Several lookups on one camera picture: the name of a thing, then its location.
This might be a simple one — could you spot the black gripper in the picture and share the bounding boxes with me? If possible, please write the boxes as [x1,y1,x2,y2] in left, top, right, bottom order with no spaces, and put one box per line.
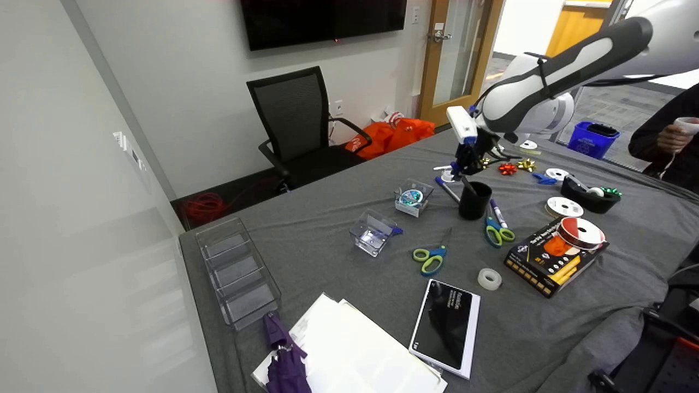
[452,128,499,183]

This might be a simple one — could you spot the white ring controller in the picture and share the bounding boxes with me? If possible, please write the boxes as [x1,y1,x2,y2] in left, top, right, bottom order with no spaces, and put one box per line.
[670,114,699,138]

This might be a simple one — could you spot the black cup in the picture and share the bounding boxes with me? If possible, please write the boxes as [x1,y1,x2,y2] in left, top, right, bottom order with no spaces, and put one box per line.
[457,181,495,223]

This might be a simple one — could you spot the person hand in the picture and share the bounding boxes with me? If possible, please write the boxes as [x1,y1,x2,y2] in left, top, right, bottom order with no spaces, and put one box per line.
[654,121,695,157]

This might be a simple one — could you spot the clear box with teal tape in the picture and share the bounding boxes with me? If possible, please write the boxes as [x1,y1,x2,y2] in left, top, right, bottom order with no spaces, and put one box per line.
[390,181,437,222]

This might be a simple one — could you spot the orange plastic bag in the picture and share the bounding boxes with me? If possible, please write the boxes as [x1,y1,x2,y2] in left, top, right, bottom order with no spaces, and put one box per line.
[345,117,438,165]

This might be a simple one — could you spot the white tape roll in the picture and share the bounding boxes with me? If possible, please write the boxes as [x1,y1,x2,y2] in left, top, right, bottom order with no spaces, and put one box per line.
[543,167,573,186]

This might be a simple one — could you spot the green blue scissors with yellow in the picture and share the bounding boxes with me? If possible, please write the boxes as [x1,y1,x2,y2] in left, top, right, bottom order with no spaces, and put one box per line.
[411,228,457,277]

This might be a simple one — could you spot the wooden door with glass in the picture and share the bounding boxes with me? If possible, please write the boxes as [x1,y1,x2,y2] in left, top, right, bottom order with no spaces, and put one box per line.
[416,0,506,129]

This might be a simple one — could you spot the large white disc spool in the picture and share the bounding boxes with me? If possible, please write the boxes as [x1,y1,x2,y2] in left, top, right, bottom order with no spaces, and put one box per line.
[543,195,588,222]

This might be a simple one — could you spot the clear tape roll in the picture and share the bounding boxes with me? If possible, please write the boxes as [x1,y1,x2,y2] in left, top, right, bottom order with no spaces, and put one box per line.
[474,267,506,293]

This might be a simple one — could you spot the clear plastic box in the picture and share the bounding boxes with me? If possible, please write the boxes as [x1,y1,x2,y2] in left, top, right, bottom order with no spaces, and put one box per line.
[347,210,404,261]

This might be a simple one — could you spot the black tape dispenser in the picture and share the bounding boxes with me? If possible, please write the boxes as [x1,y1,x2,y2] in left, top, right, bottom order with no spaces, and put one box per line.
[559,176,621,217]

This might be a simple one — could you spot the black orange product box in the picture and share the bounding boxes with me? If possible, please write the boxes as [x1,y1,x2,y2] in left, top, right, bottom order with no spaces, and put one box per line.
[501,217,612,299]

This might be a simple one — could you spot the blue recycling bin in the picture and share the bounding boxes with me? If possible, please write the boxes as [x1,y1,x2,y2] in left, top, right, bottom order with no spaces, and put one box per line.
[566,121,621,163]

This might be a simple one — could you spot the red white tape spool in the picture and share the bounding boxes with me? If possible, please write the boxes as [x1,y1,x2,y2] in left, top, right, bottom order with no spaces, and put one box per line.
[557,217,608,252]

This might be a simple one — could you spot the grey tablecloth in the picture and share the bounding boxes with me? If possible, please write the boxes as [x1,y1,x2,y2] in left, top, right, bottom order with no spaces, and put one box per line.
[176,114,699,393]

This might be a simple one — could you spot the yellow wooden door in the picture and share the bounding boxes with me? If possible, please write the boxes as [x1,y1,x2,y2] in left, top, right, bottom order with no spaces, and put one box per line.
[538,2,615,62]

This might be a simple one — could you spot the black mesh office chair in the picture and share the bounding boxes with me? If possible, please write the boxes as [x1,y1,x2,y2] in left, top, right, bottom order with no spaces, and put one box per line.
[245,64,374,195]

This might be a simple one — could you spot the person in black clothing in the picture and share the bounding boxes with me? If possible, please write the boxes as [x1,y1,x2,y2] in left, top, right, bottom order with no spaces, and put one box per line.
[625,81,699,198]

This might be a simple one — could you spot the white paper stack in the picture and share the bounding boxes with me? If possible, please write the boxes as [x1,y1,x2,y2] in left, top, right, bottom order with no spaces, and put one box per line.
[250,293,448,393]

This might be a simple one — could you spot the clear plastic tray organizer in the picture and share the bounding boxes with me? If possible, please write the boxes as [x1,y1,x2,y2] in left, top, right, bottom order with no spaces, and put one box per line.
[189,217,283,332]

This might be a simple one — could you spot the black chair with red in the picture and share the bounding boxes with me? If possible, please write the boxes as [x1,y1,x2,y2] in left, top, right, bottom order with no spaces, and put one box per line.
[584,248,699,393]

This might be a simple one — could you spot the purple cloth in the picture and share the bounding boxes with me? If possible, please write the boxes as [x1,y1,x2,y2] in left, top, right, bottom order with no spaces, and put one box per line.
[259,311,315,393]

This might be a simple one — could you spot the wall mounted black television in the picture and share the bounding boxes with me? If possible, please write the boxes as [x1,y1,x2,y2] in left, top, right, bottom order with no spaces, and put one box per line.
[237,0,409,52]

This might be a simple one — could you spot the red coiled cable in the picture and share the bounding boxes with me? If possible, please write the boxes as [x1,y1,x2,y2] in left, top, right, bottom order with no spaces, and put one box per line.
[178,190,232,228]

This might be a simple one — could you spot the white wall switch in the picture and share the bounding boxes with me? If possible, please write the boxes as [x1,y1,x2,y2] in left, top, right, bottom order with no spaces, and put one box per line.
[111,129,145,170]

